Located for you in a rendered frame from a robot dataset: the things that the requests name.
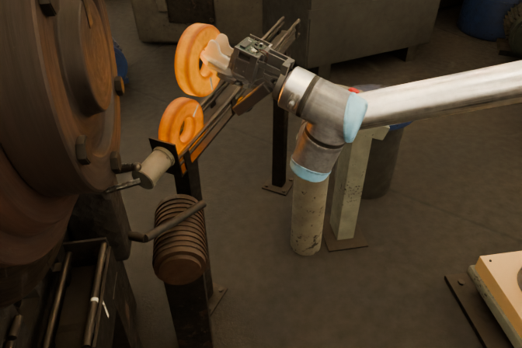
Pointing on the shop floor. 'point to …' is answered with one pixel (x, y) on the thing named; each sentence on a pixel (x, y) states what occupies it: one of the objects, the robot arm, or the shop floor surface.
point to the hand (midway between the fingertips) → (200, 52)
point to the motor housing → (184, 271)
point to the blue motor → (120, 62)
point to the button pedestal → (349, 192)
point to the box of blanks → (353, 5)
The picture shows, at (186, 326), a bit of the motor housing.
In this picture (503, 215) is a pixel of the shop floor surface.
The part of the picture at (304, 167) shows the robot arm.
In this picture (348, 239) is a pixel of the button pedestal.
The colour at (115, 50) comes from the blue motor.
